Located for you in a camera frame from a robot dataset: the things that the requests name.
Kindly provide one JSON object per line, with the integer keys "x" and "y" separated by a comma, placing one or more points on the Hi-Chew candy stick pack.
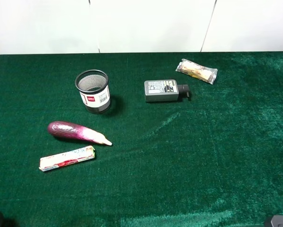
{"x": 66, "y": 158}

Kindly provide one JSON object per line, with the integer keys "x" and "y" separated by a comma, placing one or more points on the grey pump bottle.
{"x": 167, "y": 90}

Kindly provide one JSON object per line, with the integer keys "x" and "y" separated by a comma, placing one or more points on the black mesh pen holder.
{"x": 94, "y": 91}

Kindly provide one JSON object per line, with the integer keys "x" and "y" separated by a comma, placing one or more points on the clear wrapped snack packet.
{"x": 197, "y": 71}

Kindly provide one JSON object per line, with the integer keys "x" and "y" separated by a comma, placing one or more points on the purple toy eggplant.
{"x": 74, "y": 131}

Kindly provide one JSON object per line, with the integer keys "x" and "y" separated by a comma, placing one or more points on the grey robot part bottom right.
{"x": 274, "y": 221}

